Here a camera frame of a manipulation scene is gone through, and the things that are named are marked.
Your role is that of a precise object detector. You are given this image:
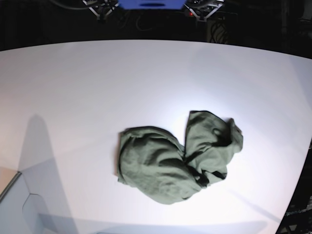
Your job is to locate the olive green t-shirt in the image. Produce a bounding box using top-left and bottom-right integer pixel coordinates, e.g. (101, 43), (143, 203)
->
(117, 111), (243, 205)

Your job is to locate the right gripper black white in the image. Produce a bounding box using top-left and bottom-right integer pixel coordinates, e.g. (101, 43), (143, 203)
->
(82, 0), (117, 20)

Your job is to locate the black power strip red light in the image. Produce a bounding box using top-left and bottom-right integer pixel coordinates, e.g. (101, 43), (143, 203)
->
(184, 9), (239, 22)

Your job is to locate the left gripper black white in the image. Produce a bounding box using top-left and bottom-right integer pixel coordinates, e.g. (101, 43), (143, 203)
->
(184, 0), (223, 12)

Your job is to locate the blue box at table back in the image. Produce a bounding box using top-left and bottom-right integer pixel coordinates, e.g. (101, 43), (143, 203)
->
(118, 0), (186, 10)

